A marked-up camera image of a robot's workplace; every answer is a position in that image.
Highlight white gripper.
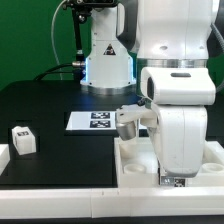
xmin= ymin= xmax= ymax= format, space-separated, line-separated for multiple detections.
xmin=115 ymin=104 xmax=207 ymax=177

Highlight white square tabletop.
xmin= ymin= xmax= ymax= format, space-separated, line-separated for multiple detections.
xmin=114 ymin=137 xmax=224 ymax=188

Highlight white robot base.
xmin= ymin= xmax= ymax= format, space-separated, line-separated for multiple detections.
xmin=80 ymin=8 xmax=136 ymax=95

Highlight white front fence bar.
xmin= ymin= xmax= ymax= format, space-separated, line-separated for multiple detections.
xmin=0 ymin=187 xmax=224 ymax=219

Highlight white sheet with tags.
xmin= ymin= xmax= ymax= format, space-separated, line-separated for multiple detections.
xmin=65 ymin=110 xmax=149 ymax=132

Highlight white left fence piece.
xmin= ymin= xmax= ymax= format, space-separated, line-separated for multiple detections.
xmin=0 ymin=144 xmax=10 ymax=175

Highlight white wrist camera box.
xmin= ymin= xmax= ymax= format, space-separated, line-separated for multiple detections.
xmin=140 ymin=67 xmax=216 ymax=105

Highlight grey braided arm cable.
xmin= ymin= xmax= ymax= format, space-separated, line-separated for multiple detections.
xmin=210 ymin=21 xmax=224 ymax=94

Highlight black cables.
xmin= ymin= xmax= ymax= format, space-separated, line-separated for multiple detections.
xmin=33 ymin=63 xmax=83 ymax=82

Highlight black camera stand pole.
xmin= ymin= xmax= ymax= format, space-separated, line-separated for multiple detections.
xmin=62 ymin=0 xmax=118 ymax=82

